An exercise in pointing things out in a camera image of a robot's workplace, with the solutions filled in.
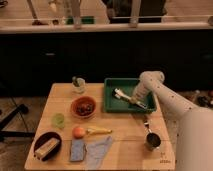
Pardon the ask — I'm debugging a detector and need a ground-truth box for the white dish brush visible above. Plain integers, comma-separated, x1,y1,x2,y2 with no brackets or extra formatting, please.
113,88,147,109

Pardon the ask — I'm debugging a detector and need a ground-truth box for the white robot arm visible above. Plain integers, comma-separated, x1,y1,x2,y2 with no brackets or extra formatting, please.
132,71,213,171

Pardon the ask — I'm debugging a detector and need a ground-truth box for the green plastic tray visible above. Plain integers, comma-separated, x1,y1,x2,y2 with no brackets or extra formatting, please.
103,78,157,114

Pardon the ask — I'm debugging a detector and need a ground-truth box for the metal measuring cup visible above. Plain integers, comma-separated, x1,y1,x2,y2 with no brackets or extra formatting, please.
143,116,161,151

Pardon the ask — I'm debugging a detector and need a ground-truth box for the orange bowl with dark food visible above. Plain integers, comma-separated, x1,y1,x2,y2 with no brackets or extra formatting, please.
70,96,96,119

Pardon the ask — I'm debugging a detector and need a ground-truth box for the orange round fruit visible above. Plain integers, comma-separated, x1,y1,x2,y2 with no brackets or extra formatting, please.
72,126,86,139

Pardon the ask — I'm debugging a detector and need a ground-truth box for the light blue cloth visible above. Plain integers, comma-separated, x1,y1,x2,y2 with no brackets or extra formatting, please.
85,136,113,170

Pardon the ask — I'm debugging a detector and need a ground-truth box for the blue sponge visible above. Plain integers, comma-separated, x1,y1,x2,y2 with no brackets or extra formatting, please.
70,139,85,162

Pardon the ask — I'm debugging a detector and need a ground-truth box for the small green cup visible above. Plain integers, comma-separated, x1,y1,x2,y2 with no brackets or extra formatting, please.
52,113,65,129

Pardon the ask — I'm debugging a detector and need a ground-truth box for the beige block sponge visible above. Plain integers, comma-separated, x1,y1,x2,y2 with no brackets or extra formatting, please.
35,138,59,160

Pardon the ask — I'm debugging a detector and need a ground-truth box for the black chair base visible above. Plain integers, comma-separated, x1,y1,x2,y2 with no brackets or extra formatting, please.
0,104,35,142

